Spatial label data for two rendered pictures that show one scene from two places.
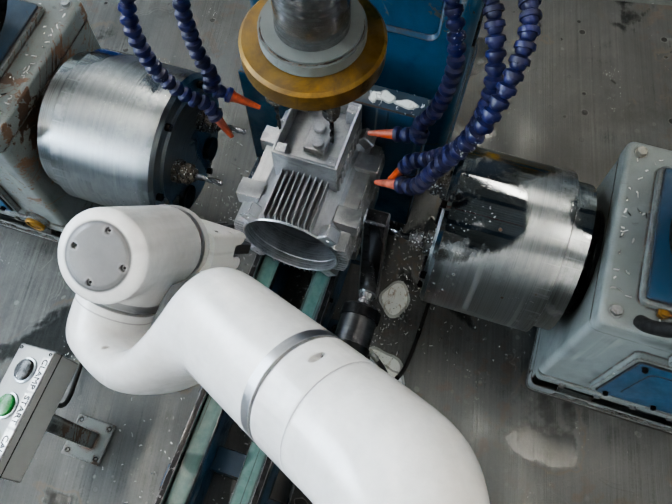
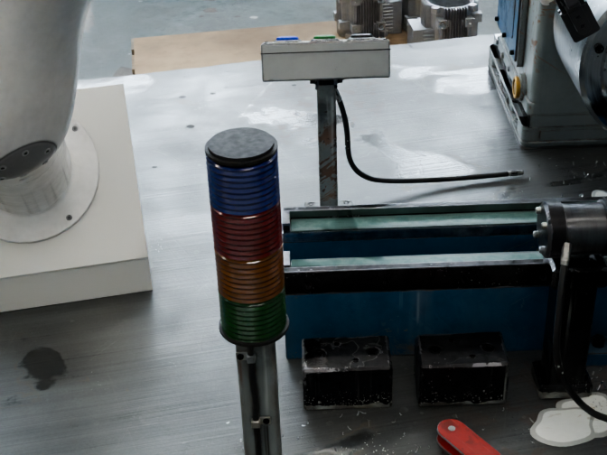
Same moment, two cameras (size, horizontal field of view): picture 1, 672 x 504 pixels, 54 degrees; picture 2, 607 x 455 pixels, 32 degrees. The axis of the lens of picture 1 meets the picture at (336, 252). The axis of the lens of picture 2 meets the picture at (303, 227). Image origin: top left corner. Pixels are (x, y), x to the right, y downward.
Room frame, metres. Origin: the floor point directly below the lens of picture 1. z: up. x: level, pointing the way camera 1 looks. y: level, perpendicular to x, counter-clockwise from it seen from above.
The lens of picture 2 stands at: (-0.28, -0.82, 1.63)
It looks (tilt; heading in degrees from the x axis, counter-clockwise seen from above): 33 degrees down; 72
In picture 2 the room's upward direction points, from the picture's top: 2 degrees counter-clockwise
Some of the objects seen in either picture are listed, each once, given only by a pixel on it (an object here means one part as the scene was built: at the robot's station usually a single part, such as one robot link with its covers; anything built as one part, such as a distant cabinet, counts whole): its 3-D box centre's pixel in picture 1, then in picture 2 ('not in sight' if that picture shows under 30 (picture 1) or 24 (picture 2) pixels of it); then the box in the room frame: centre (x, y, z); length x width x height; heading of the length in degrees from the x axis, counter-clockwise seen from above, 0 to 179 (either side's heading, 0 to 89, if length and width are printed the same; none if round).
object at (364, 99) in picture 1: (341, 131); not in sight; (0.67, -0.01, 0.97); 0.30 x 0.11 x 0.34; 71
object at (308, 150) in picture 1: (318, 141); not in sight; (0.56, 0.02, 1.11); 0.12 x 0.11 x 0.07; 160
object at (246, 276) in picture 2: not in sight; (249, 264); (-0.08, -0.07, 1.10); 0.06 x 0.06 x 0.04
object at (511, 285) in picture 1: (518, 243); not in sight; (0.42, -0.28, 1.04); 0.41 x 0.25 x 0.25; 71
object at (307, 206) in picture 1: (311, 193); not in sight; (0.52, 0.04, 1.02); 0.20 x 0.19 x 0.19; 160
